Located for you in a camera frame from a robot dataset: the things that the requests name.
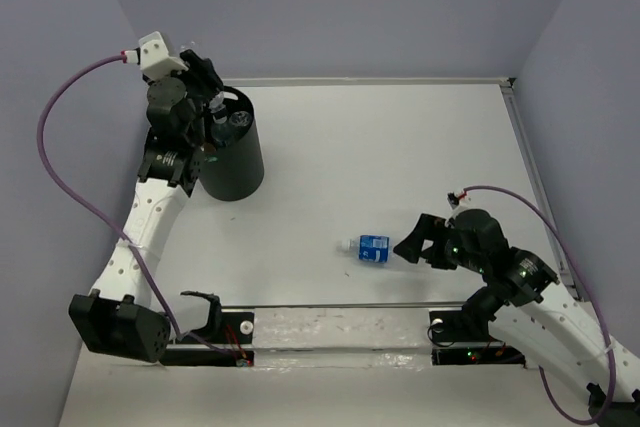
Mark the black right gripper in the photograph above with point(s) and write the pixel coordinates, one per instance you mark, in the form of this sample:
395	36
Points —
427	228

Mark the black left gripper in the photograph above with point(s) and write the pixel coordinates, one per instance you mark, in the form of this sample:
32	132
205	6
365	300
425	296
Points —
202	72

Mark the clear bottle black label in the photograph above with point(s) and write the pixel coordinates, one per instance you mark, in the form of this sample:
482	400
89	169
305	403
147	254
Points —
212	104

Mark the clear bottle blue label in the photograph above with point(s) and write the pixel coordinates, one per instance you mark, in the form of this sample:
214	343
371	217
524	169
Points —
374	249

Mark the clear bottle blue-green label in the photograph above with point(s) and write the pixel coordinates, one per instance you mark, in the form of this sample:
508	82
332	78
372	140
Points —
222	132

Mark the clear crushed label-less bottle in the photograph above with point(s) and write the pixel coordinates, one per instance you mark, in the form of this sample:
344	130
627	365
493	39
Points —
241	121

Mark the orange juice bottle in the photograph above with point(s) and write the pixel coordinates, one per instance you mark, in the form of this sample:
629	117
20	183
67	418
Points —
208	148

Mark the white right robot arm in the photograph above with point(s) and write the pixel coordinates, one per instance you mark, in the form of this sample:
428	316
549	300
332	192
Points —
524	304

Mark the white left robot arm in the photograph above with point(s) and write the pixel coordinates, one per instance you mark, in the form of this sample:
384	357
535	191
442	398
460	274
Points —
125	314

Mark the black plastic bin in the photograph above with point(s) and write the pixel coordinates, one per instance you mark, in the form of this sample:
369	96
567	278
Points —
239	171

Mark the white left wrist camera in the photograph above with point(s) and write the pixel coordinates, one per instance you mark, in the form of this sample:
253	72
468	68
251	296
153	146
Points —
155	57

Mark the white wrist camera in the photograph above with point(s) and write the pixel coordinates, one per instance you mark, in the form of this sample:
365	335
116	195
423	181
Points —
155	57
459	201

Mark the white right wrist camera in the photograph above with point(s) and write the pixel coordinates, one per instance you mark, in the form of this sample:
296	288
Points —
459	201

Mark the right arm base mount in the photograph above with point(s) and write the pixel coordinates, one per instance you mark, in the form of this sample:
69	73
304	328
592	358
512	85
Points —
454	344

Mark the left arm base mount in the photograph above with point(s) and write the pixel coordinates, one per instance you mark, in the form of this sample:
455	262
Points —
225	340

